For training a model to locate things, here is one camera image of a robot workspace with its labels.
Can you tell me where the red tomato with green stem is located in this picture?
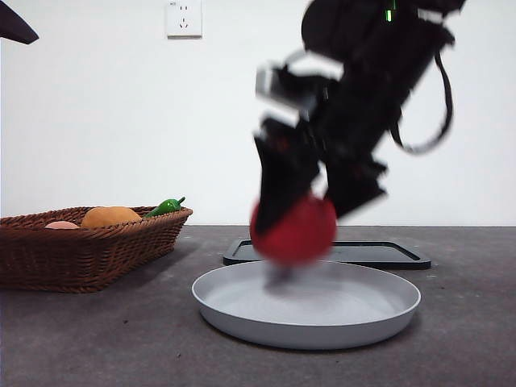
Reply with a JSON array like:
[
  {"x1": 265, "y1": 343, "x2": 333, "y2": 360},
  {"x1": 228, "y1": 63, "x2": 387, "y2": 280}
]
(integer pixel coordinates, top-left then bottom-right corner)
[{"x1": 248, "y1": 194, "x2": 339, "y2": 268}]

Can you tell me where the black rectangular tray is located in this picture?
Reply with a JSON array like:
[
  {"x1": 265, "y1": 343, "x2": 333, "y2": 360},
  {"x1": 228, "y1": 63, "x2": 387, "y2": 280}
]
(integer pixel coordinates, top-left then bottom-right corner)
[{"x1": 223, "y1": 239, "x2": 432, "y2": 271}]

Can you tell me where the green pepper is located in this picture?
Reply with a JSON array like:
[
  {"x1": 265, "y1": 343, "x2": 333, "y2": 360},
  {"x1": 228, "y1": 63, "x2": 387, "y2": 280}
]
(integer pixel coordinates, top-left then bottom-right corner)
[{"x1": 144, "y1": 197, "x2": 187, "y2": 219}]

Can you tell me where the pale grey round plate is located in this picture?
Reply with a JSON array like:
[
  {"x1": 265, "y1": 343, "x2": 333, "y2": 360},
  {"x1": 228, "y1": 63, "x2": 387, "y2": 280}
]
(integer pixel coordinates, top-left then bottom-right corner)
[{"x1": 191, "y1": 260, "x2": 422, "y2": 352}]

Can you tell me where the orange round fruit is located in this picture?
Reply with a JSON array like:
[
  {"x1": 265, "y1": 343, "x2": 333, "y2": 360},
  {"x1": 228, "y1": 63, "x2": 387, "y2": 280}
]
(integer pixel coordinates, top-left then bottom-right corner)
[{"x1": 80, "y1": 206, "x2": 144, "y2": 230}]

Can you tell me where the pink round vegetable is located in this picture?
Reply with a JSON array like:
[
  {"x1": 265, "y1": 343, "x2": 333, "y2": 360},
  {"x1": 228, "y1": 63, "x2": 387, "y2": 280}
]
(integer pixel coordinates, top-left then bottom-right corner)
[{"x1": 44, "y1": 220, "x2": 81, "y2": 231}]

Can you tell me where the brown wicker basket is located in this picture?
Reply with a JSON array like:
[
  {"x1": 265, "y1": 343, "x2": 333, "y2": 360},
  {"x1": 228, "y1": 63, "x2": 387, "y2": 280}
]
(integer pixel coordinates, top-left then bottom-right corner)
[{"x1": 0, "y1": 206, "x2": 194, "y2": 294}]

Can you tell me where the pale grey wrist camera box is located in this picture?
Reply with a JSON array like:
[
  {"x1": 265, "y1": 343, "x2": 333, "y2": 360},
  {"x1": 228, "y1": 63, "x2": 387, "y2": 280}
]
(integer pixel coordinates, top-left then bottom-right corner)
[{"x1": 255, "y1": 50, "x2": 344, "y2": 122}]

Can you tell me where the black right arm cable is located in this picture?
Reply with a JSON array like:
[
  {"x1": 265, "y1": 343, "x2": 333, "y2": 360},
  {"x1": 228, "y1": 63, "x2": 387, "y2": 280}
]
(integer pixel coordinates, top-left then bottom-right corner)
[{"x1": 389, "y1": 52, "x2": 455, "y2": 155}]

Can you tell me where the white wall socket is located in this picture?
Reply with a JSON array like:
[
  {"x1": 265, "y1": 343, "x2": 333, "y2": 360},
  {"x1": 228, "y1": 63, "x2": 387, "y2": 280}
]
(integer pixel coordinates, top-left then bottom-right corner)
[{"x1": 167, "y1": 0, "x2": 203, "y2": 40}]

